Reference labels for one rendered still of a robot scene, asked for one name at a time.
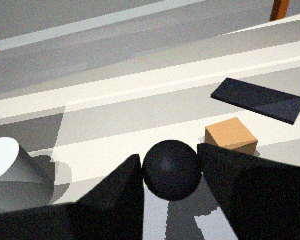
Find brown cube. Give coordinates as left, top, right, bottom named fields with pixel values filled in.
left=204, top=117, right=258, bottom=155

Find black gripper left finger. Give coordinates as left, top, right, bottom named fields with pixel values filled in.
left=0, top=153, right=144, bottom=240

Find grey cylinder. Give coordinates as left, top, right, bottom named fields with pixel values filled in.
left=0, top=137, right=54, bottom=213

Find french press coffee maker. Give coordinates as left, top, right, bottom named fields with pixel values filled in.
left=142, top=139, right=238, bottom=240

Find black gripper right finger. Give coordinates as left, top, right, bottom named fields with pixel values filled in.
left=196, top=143, right=300, bottom=240

